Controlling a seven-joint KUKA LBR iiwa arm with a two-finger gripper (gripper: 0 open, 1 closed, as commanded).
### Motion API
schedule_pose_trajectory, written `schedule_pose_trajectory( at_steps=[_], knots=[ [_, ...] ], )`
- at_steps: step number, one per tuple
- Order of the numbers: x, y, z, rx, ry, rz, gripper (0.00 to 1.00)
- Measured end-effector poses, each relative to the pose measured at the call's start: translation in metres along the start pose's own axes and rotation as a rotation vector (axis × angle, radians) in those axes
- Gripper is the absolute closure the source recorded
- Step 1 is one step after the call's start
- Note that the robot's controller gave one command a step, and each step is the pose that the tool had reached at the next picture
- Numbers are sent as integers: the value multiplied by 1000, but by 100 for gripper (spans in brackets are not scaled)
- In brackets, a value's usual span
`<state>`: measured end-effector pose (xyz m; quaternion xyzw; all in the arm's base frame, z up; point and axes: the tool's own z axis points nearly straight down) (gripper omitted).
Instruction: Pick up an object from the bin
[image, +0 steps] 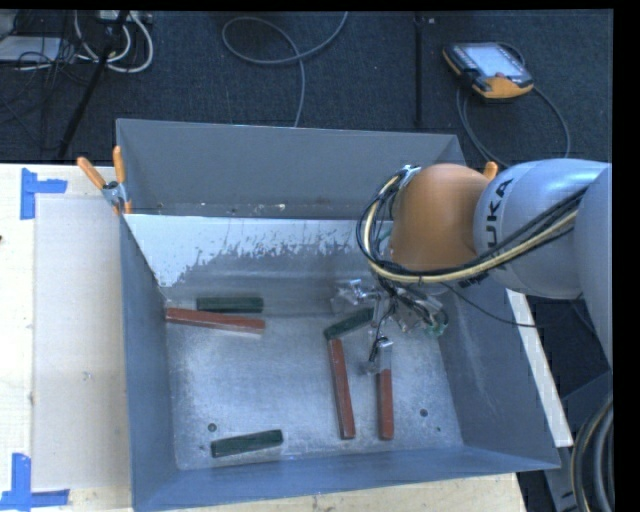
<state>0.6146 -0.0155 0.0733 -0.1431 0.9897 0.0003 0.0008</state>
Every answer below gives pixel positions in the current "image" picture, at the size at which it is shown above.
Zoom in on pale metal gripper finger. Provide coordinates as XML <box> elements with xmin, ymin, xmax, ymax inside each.
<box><xmin>330</xmin><ymin>278</ymin><xmax>377</xmax><ymax>313</ymax></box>
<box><xmin>367</xmin><ymin>335</ymin><xmax>395</xmax><ymax>376</ymax></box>

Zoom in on dark green flat block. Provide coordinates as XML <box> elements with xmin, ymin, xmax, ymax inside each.
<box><xmin>323</xmin><ymin>306</ymin><xmax>376</xmax><ymax>342</ymax></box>
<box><xmin>195</xmin><ymin>295</ymin><xmax>265</xmax><ymax>315</ymax></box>
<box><xmin>209</xmin><ymin>428</ymin><xmax>285</xmax><ymax>460</ymax></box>

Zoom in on red-brown flat block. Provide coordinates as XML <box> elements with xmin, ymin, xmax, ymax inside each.
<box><xmin>375</xmin><ymin>367</ymin><xmax>396</xmax><ymax>442</ymax></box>
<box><xmin>164</xmin><ymin>306</ymin><xmax>267</xmax><ymax>335</ymax></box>
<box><xmin>326</xmin><ymin>337</ymin><xmax>358</xmax><ymax>442</ymax></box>

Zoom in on grey metal bin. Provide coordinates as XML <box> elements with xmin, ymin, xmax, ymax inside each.
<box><xmin>114</xmin><ymin>118</ymin><xmax>562</xmax><ymax>512</ymax></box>

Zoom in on pale wood flat board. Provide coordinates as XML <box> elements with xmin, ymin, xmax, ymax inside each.
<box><xmin>30</xmin><ymin>193</ymin><xmax>575</xmax><ymax>494</ymax></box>

